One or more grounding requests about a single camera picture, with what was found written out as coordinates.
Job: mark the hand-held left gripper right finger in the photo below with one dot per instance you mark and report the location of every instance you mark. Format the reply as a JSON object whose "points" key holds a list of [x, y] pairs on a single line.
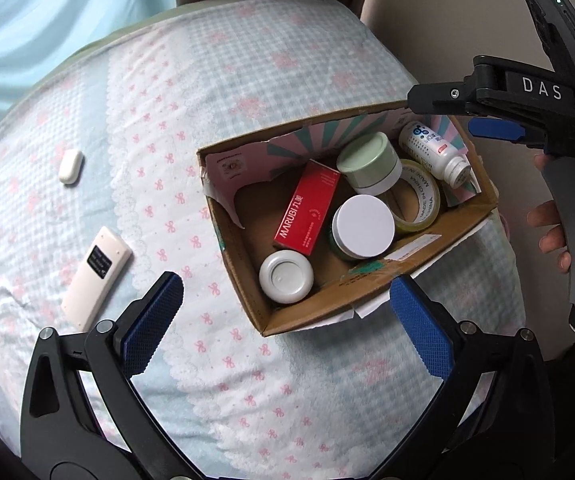
{"points": [[420, 325]]}

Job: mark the light blue hanging cloth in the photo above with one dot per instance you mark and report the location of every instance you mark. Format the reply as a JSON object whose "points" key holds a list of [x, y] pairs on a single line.
{"points": [[57, 20]]}

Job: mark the white plastic bottle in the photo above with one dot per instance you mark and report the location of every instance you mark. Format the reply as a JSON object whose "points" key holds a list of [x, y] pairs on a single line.
{"points": [[430, 150]]}

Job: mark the jar with pale green lid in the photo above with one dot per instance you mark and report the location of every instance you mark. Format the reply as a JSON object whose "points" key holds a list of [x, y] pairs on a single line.
{"points": [[370, 160]]}

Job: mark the person's right hand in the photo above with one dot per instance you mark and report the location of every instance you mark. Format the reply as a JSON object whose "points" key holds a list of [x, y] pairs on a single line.
{"points": [[555, 230]]}

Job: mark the patterned cardboard box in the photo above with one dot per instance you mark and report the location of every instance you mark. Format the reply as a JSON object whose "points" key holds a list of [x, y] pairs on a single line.
{"points": [[247, 220]]}

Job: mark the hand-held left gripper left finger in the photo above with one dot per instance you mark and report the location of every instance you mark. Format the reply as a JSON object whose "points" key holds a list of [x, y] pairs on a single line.
{"points": [[155, 325]]}

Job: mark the small white jar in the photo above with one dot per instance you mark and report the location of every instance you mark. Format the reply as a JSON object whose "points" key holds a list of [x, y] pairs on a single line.
{"points": [[286, 276]]}

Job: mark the red carton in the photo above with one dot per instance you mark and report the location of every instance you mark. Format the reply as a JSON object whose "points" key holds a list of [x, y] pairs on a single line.
{"points": [[307, 210]]}

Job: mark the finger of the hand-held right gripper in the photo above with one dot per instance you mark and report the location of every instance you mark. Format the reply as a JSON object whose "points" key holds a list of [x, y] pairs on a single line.
{"points": [[497, 130], [440, 100]]}

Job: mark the green jar with white lid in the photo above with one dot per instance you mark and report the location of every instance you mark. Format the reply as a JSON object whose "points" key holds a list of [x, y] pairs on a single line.
{"points": [[362, 225]]}

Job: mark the white remote control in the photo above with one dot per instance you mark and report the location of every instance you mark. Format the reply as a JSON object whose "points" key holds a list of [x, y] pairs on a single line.
{"points": [[96, 275]]}

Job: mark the small white oval case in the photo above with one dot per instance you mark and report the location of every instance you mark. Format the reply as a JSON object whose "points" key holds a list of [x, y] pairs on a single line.
{"points": [[71, 166]]}

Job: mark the clear tape roll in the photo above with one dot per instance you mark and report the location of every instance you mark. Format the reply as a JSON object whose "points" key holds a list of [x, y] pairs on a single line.
{"points": [[420, 210]]}

